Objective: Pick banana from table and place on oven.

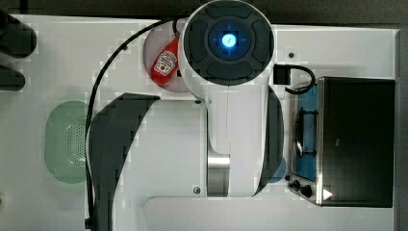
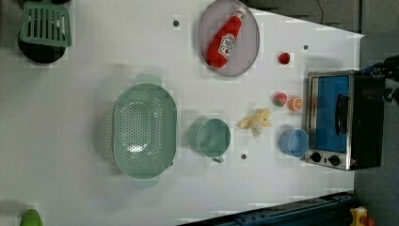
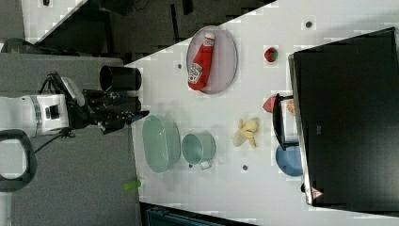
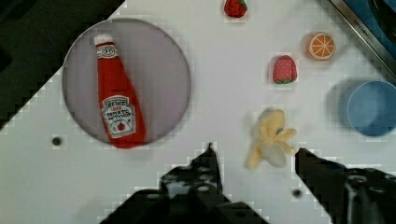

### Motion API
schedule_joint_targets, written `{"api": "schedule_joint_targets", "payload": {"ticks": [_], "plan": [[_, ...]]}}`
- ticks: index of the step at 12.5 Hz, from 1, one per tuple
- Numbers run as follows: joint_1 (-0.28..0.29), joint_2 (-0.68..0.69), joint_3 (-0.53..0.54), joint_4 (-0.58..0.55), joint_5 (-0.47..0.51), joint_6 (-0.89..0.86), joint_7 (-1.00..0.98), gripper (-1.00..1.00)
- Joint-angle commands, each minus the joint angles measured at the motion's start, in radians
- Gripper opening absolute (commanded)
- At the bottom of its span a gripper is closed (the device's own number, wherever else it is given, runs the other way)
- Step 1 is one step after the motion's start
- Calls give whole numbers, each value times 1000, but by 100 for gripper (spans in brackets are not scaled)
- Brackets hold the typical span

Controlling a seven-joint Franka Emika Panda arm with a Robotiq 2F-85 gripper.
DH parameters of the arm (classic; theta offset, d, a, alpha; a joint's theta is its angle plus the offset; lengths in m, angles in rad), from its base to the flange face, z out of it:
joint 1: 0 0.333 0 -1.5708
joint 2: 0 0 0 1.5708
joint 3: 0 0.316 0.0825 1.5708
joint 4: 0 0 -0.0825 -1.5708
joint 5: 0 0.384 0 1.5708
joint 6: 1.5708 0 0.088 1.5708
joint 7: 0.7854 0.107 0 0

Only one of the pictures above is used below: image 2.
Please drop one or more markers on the black and steel toaster oven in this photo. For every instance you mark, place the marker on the black and steel toaster oven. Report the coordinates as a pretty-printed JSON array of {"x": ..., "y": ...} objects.
[{"x": 344, "y": 120}]

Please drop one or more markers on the green plastic mug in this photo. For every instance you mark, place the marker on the green plastic mug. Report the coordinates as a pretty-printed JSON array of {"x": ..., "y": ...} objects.
[{"x": 210, "y": 137}]

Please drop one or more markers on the green oval colander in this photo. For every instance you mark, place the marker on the green oval colander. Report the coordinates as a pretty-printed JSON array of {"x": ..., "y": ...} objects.
[{"x": 144, "y": 133}]

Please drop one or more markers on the red ketchup bottle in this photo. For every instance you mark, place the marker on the red ketchup bottle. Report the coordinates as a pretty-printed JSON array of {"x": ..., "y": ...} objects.
[{"x": 222, "y": 45}]

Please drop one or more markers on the pink toy strawberry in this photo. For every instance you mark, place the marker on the pink toy strawberry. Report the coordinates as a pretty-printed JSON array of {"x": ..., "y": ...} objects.
[{"x": 280, "y": 99}]

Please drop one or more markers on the toy orange slice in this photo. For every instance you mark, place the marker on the toy orange slice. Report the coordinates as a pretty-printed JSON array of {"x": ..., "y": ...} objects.
[{"x": 295, "y": 104}]

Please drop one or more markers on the grey round plate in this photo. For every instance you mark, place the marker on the grey round plate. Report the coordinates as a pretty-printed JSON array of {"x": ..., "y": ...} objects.
[{"x": 247, "y": 45}]

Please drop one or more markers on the blue plastic cup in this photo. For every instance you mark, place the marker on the blue plastic cup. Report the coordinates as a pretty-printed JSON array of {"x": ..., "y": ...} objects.
[{"x": 294, "y": 142}]

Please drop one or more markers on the small red toy strawberry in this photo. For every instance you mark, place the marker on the small red toy strawberry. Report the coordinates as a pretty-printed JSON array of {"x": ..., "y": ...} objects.
[{"x": 284, "y": 58}]

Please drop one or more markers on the black round container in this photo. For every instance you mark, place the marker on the black round container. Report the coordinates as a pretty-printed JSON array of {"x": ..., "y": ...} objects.
[{"x": 42, "y": 54}]

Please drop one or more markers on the green slotted spatula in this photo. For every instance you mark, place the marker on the green slotted spatula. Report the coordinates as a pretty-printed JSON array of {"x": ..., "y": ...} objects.
[{"x": 45, "y": 23}]

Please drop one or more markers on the yellow and red button box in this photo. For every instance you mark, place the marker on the yellow and red button box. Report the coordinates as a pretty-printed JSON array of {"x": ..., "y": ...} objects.
[{"x": 360, "y": 217}]

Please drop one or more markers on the green toy vegetable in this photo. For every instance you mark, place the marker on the green toy vegetable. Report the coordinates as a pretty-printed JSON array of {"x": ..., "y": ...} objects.
[{"x": 31, "y": 217}]

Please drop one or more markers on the blue metal frame rail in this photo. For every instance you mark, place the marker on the blue metal frame rail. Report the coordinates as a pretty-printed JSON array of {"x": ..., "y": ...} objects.
[{"x": 329, "y": 210}]

